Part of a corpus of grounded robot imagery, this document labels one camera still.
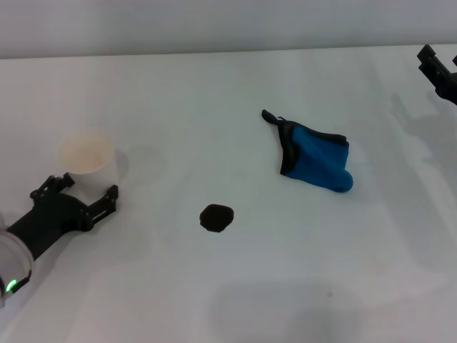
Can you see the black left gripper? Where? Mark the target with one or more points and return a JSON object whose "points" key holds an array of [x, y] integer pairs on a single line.
{"points": [[53, 218]]}

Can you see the black water stain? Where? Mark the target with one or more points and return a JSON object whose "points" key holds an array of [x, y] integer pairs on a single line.
{"points": [[216, 218]]}

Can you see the white paper cup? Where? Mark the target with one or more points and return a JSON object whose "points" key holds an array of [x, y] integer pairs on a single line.
{"points": [[89, 157]]}

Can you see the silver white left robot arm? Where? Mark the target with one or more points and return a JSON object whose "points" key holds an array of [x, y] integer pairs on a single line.
{"points": [[12, 261]]}

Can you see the blue rag with black trim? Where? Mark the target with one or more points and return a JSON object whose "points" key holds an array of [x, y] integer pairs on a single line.
{"points": [[317, 160]]}

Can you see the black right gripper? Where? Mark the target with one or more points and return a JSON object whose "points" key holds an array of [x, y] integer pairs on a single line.
{"points": [[449, 87]]}

